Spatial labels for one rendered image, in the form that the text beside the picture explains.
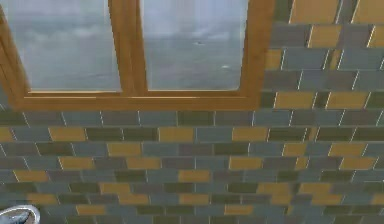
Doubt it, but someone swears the wooden framed window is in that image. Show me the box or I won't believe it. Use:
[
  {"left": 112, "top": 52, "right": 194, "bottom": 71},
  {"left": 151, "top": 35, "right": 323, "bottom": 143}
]
[{"left": 0, "top": 0, "right": 276, "bottom": 112}]

